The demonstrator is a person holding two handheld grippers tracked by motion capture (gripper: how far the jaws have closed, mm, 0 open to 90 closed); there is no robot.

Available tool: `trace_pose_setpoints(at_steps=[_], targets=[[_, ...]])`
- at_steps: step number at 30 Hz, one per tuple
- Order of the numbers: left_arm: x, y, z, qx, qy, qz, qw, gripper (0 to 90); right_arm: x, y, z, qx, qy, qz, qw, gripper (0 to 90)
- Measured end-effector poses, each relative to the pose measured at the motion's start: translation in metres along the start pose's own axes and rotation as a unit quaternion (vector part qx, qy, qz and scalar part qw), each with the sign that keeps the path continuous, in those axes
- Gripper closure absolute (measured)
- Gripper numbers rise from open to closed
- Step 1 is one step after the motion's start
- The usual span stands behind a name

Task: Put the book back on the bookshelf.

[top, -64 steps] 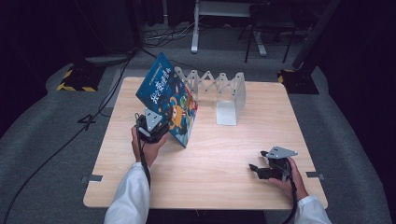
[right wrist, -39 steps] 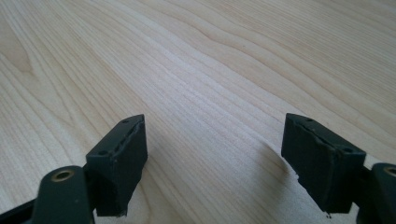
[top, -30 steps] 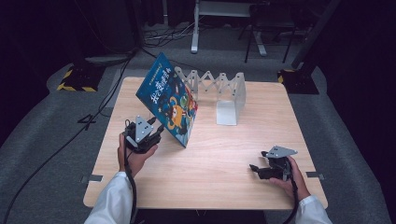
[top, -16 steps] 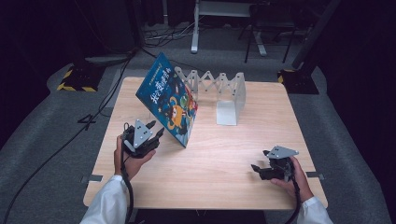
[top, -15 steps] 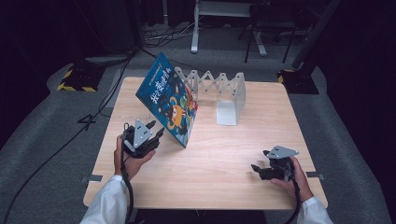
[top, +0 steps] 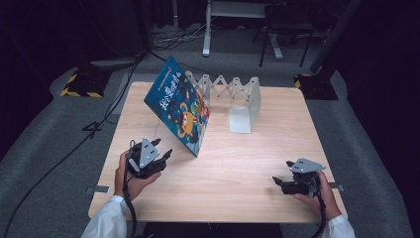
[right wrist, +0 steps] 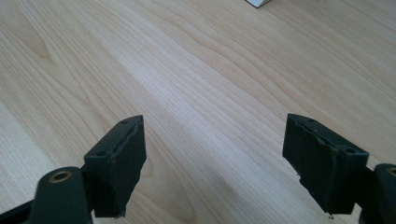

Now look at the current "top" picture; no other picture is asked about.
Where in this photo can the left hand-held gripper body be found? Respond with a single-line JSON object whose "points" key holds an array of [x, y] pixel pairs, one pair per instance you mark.
{"points": [[148, 155]]}

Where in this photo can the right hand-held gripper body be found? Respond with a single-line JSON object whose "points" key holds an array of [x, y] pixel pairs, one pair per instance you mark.
{"points": [[303, 180]]}

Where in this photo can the blue picture book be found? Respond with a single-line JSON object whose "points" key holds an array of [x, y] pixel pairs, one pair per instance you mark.
{"points": [[178, 105]]}

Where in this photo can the white expandable metal book rack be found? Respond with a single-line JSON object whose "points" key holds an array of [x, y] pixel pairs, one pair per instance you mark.
{"points": [[242, 120]]}

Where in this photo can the person's right hand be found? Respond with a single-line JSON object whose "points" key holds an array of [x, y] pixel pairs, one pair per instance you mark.
{"points": [[327, 198]]}

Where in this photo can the person's left hand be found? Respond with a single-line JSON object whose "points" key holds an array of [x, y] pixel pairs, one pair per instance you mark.
{"points": [[137, 186]]}

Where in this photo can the grey tape strip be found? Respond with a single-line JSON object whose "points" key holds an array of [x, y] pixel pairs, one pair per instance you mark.
{"points": [[336, 186], [99, 189]]}

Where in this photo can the black yellow striped stand base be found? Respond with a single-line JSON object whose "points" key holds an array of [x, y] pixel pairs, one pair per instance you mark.
{"points": [[317, 87], [85, 84]]}

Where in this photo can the dark slanted stand pole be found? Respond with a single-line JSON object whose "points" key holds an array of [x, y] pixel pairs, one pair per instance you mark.
{"points": [[335, 33]]}

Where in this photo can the black chair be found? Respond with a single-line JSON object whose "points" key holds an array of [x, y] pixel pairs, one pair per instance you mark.
{"points": [[284, 23]]}

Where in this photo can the white desk frame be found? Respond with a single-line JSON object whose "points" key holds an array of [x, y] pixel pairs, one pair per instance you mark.
{"points": [[207, 29]]}

